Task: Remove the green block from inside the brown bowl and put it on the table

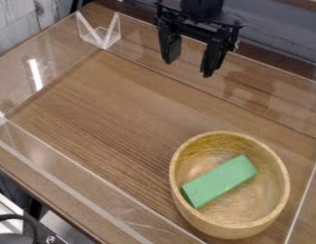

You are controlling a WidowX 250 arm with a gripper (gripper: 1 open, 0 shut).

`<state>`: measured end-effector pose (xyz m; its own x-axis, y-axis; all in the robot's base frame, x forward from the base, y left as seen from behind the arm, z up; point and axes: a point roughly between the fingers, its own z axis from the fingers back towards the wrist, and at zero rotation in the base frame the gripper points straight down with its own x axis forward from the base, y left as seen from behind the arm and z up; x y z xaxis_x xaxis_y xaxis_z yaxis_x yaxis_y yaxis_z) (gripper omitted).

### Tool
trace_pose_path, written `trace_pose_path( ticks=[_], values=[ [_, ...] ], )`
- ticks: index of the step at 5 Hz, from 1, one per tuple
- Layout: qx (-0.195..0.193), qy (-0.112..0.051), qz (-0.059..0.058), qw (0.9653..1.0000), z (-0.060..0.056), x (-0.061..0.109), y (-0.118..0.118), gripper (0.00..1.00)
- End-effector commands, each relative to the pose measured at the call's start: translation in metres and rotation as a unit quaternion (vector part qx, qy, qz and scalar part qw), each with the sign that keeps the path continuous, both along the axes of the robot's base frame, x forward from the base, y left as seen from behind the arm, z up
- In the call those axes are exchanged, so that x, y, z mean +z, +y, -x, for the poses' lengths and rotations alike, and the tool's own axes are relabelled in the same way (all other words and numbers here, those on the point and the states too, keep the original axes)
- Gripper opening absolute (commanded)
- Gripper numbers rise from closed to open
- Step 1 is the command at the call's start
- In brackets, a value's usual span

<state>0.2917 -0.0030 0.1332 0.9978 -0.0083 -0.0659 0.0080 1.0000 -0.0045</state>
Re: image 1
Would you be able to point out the brown wooden bowl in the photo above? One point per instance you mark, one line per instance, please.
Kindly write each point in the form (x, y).
(248, 209)

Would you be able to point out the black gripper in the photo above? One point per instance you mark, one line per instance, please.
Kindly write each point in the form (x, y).
(197, 19)

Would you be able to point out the green rectangular block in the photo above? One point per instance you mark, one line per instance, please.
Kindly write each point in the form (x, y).
(219, 181)

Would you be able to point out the clear acrylic corner bracket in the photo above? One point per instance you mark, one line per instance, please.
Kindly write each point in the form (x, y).
(101, 37)

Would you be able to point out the black metal frame bracket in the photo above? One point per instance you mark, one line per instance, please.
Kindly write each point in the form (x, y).
(56, 231)

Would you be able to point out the clear acrylic tray wall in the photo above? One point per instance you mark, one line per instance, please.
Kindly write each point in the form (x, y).
(94, 118)

